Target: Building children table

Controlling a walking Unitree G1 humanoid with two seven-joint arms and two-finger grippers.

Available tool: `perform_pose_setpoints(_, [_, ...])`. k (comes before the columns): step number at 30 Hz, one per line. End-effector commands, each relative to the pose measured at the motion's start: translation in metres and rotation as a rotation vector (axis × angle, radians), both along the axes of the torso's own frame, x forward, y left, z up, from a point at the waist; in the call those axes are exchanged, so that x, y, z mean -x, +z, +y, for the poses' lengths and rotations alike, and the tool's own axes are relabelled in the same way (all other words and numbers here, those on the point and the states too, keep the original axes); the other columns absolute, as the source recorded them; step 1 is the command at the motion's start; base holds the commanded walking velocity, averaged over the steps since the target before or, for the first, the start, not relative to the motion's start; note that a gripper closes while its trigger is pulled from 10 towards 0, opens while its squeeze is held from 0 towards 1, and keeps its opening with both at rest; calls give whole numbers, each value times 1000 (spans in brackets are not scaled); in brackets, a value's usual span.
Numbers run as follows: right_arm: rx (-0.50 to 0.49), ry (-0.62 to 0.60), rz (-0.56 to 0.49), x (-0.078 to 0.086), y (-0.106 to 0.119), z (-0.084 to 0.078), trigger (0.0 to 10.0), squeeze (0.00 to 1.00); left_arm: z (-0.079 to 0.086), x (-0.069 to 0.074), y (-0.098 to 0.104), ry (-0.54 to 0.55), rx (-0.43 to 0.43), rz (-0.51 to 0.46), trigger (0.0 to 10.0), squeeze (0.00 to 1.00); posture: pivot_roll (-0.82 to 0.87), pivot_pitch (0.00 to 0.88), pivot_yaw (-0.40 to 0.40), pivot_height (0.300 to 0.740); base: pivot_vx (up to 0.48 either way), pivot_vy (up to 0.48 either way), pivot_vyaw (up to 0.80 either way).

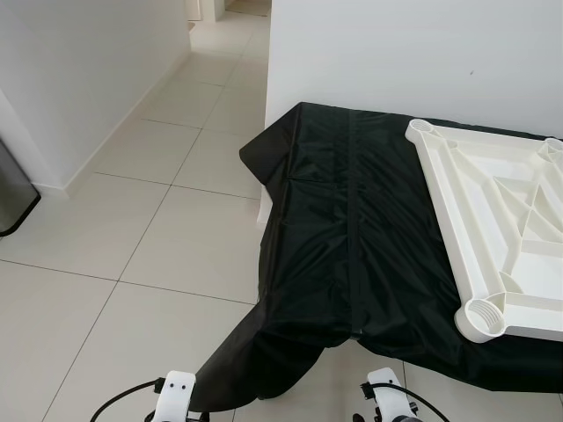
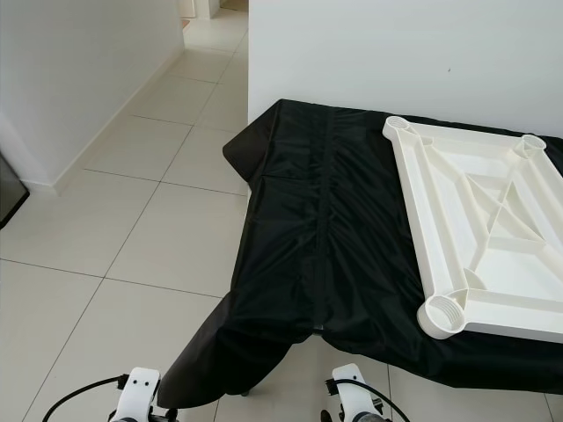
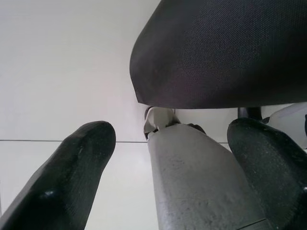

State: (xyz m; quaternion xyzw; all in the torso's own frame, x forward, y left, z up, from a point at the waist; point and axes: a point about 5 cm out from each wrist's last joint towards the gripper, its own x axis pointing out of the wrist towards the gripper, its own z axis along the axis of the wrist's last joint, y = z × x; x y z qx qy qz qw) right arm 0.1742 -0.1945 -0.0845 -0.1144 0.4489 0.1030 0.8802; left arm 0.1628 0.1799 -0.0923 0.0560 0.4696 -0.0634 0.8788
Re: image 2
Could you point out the black table cloth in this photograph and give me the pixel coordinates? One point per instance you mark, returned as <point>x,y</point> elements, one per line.
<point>317,220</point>

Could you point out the dark grey bin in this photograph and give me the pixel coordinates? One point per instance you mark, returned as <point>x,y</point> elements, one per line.
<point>9,189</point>

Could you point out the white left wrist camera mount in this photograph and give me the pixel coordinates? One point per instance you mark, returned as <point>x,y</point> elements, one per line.
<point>141,387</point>

